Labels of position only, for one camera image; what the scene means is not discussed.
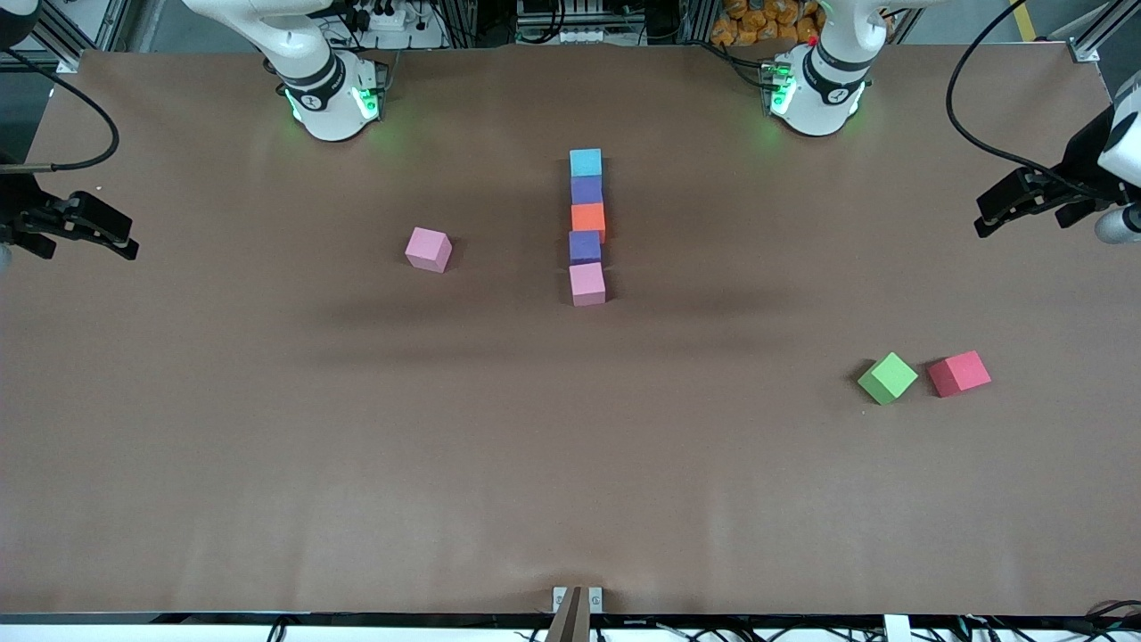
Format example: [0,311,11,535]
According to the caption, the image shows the pink foam cube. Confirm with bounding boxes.
[570,263,607,307]
[405,227,454,274]

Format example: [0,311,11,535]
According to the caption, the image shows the red foam cube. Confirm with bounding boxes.
[927,350,992,399]

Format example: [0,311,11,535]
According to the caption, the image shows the green foam cube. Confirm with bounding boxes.
[858,351,919,406]

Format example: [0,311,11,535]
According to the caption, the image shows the orange bagged items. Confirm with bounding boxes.
[710,0,823,47]

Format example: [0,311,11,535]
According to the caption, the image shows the white power strip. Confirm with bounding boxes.
[352,4,413,33]

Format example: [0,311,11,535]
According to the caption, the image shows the metal equipment rack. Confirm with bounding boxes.
[515,0,618,45]

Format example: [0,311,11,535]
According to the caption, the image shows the brown table cover sheet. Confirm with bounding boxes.
[0,43,1141,618]

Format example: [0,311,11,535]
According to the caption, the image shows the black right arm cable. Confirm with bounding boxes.
[0,49,119,172]

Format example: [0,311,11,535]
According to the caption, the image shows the aluminium frame post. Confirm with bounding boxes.
[40,0,135,74]
[1043,0,1141,65]

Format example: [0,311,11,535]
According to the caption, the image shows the dark cable bundle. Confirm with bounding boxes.
[1083,599,1141,636]

